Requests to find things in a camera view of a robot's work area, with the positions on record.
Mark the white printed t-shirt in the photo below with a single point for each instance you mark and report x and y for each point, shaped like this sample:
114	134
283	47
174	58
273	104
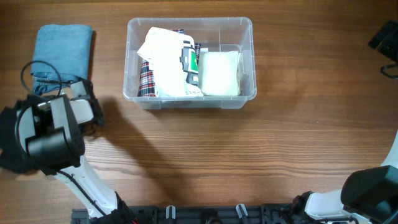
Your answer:
164	62

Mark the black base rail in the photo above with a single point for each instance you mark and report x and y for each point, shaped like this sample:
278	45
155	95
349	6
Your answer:
261	214

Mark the black garment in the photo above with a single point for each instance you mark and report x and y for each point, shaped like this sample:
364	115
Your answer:
11	156

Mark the red navy plaid shirt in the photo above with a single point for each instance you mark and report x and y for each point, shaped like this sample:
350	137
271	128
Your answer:
146	79

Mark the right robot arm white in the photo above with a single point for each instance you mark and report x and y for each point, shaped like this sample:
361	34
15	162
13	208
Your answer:
367	196

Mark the blue denim jeans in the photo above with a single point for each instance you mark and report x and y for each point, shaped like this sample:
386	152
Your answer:
61	56

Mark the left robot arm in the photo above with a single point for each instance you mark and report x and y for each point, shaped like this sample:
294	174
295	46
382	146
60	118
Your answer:
49	137

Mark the cream cloth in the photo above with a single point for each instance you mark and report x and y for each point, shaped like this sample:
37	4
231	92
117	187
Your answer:
218	73

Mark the clear plastic storage bin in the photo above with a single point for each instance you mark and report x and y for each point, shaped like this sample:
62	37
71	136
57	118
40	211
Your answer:
219	34

